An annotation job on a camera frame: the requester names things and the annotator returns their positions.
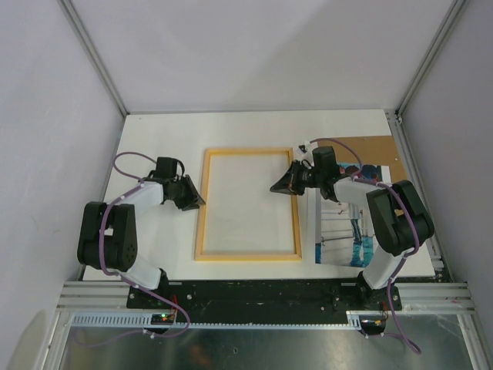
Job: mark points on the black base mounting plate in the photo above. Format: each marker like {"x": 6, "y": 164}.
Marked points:
{"x": 273, "y": 299}

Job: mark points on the printed photo with balloons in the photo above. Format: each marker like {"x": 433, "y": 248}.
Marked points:
{"x": 344, "y": 234}

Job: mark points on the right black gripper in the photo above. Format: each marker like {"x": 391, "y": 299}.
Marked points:
{"x": 290, "y": 179}

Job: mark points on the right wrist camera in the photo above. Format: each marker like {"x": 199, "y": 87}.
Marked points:
{"x": 305, "y": 151}

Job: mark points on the right aluminium corner post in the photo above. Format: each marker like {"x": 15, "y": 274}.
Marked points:
{"x": 443, "y": 33}

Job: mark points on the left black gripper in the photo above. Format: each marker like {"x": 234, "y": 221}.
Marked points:
{"x": 193, "y": 196}

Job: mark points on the brown cardboard backing board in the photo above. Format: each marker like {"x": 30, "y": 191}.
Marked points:
{"x": 379, "y": 156}

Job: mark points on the aluminium front rail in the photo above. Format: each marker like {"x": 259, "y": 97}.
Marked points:
{"x": 93, "y": 296}

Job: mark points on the yellow wooden picture frame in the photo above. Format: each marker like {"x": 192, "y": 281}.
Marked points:
{"x": 241, "y": 219}

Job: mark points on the aluminium corner post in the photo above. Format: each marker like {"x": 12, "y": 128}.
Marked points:
{"x": 443, "y": 33}
{"x": 89, "y": 47}

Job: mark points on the left aluminium corner post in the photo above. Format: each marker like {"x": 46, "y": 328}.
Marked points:
{"x": 89, "y": 47}

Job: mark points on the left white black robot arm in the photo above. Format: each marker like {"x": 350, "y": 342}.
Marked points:
{"x": 108, "y": 235}

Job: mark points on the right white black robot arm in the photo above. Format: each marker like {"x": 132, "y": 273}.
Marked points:
{"x": 398, "y": 218}

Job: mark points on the white slotted cable duct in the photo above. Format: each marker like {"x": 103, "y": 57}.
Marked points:
{"x": 346, "y": 320}

